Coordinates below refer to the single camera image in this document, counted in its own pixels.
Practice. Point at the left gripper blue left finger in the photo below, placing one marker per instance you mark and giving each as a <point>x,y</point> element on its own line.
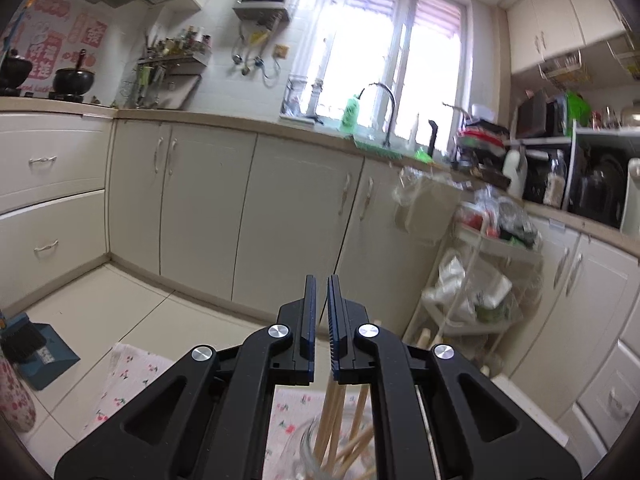
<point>307,341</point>

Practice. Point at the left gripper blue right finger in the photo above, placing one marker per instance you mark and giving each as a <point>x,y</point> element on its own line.
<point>338,328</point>

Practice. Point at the clear glass jar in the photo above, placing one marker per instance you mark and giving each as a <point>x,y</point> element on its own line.
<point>305,465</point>

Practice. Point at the chrome kitchen faucet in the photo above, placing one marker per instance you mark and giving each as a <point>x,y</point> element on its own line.
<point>386,112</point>

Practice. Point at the white rolling storage cart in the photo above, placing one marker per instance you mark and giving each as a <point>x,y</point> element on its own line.
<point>486,269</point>

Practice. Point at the hanging white trash bin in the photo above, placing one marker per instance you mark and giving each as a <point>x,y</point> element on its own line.
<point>425,203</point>

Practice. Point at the white stool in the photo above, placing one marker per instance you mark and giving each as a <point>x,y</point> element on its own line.
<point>526,404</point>

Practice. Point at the cherry print tablecloth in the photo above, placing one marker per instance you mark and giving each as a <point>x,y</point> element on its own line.
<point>207,416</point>

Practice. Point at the green dish soap bottle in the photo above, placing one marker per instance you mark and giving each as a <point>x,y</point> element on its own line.
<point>349,121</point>

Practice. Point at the stacked pans and pots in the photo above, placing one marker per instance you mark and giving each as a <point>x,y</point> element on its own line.
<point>480,149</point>

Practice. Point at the white thermos jug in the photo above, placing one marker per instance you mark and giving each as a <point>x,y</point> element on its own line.
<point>515,168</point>

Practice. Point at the blue dustpan with brush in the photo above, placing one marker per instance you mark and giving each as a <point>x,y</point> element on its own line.
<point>36,350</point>

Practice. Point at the floral trash bin with bag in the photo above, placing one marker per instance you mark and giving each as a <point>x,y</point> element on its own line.
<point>16,405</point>

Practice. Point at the black microwave oven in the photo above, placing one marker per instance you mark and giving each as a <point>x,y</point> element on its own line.
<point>541,116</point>

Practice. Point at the white electric kettle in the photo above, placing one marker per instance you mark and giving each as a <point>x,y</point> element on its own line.
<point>630,224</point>

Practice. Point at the black wok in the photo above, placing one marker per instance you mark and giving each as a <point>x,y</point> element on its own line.
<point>72,84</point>

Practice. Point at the wall utensil spice rack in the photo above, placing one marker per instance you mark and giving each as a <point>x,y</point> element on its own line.
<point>170,70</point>

